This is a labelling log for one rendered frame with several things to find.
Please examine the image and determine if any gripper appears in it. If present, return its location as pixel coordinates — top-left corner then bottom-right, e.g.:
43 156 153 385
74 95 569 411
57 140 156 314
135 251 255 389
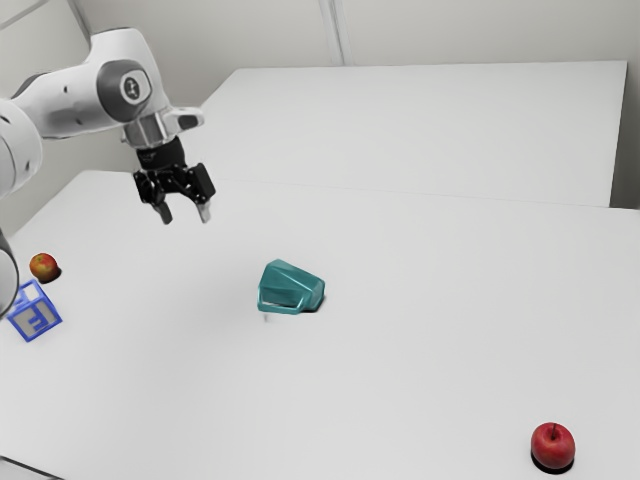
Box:
132 136 217 226

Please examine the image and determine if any teal faceted mug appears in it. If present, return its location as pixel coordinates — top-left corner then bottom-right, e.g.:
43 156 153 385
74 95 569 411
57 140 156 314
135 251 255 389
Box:
256 258 327 316

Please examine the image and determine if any red yellow apple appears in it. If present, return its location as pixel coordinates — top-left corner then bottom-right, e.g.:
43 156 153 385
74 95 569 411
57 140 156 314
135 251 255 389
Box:
29 252 59 283

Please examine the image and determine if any blue letter block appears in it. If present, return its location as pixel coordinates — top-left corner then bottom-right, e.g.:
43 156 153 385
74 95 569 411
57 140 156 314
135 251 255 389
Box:
6 279 64 343

